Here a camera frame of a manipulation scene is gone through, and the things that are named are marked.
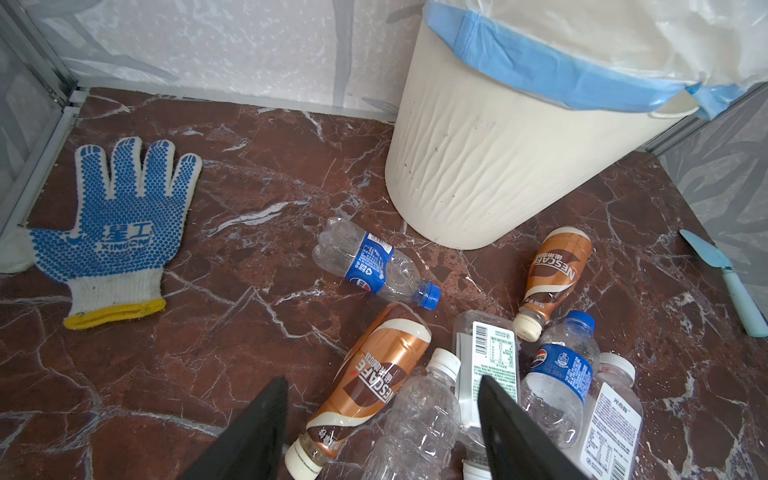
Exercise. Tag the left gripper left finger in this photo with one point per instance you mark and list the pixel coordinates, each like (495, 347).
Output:
(251, 447)

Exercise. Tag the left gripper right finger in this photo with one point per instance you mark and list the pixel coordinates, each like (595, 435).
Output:
(516, 447)

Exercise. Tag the blue cap Pepsi bottle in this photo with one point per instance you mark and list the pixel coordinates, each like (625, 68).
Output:
(556, 386)

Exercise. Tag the purple label bottle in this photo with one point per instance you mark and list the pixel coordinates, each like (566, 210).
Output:
(612, 422)

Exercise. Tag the nescafe bottle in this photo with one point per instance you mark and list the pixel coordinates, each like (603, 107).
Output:
(372, 373)
(553, 274)

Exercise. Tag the blue label bottle near bin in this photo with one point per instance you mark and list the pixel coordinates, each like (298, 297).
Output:
(346, 250)

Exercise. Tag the cream plastic waste bin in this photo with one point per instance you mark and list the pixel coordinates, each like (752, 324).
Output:
(472, 159)

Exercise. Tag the white bin liner bag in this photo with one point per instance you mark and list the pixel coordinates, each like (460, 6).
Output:
(624, 56)

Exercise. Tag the clear unlabelled plastic bottle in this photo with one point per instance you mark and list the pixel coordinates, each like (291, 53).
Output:
(421, 428)

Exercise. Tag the green label flat bottle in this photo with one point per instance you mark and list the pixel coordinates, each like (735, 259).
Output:
(486, 346)

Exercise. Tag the blue dotted work glove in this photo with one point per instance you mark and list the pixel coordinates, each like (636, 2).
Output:
(132, 208)

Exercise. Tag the teal garden trowel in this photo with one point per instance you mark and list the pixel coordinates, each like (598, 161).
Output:
(749, 314)

